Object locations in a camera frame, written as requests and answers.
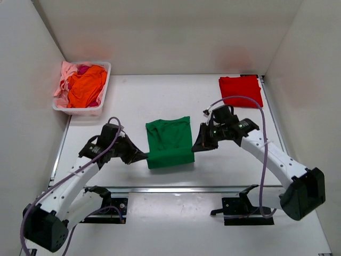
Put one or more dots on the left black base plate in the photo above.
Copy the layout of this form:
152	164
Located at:
114	212

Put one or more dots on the white plastic basket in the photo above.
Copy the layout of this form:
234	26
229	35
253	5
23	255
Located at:
90	110

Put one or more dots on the magenta t shirt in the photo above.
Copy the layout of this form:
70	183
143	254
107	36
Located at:
82	69

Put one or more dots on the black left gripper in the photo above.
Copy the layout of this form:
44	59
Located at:
134	154

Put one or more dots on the pink t shirt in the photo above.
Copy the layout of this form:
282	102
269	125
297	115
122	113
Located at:
61	94

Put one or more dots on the orange t shirt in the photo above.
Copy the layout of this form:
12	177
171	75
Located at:
84	90

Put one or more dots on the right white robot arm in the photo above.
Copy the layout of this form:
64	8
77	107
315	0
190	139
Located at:
303	189

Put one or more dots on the folded red t shirt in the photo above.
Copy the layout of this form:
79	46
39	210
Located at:
246	86

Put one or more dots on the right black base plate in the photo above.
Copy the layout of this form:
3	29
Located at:
238	211

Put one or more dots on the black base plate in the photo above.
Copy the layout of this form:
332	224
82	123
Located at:
238	211
114	212

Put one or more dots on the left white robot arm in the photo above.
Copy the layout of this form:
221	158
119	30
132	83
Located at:
52	217

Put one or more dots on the green t shirt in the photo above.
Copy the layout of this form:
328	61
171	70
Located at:
170	143

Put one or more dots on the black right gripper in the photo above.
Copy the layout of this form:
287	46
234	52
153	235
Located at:
203	142

